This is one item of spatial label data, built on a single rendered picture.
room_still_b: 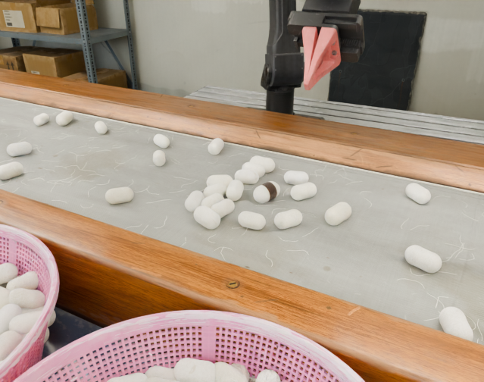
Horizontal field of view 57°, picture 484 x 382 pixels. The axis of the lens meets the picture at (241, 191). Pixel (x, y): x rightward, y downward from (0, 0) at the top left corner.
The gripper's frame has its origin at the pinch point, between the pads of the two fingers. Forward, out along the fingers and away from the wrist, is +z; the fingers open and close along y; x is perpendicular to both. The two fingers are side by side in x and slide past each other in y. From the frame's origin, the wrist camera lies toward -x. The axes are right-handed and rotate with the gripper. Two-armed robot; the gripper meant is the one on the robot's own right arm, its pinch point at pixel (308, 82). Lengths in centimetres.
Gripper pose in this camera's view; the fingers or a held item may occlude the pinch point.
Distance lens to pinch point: 62.9
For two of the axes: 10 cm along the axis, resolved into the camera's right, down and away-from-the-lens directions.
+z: -3.5, 8.9, -2.9
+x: 3.0, 4.0, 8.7
